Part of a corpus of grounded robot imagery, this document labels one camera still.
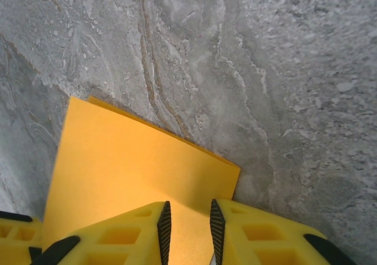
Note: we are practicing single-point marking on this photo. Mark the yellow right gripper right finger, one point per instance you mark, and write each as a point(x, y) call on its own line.
point(265, 241)

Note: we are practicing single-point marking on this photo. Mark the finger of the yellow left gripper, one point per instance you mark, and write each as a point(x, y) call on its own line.
point(14, 256)
point(17, 222)

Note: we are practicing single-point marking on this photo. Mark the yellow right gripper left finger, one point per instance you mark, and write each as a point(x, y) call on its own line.
point(123, 241)

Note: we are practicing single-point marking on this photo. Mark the orange paper sheet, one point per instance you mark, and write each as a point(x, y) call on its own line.
point(132, 159)

